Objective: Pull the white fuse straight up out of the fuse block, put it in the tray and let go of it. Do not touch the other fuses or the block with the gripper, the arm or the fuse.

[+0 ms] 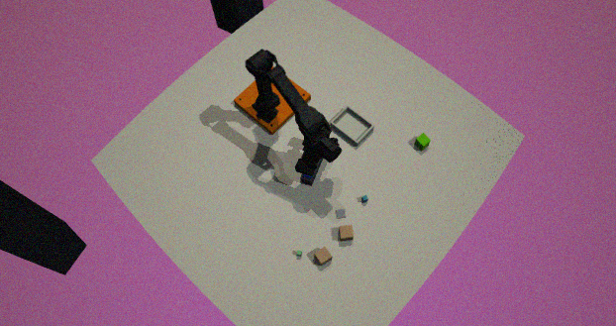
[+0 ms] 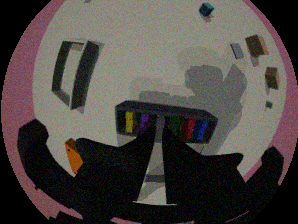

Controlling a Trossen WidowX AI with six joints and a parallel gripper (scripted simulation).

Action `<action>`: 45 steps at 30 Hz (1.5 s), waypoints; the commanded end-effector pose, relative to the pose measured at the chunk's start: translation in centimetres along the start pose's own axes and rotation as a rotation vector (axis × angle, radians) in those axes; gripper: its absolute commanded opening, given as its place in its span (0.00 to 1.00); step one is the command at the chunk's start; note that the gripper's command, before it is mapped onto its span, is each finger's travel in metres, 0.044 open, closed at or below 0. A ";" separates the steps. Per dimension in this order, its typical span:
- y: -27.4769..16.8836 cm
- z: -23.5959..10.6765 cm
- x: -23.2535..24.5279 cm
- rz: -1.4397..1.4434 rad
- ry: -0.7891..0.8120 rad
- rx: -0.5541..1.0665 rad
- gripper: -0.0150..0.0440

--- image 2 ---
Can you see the small teal block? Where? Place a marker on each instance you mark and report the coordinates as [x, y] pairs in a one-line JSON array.
[[206, 9]]

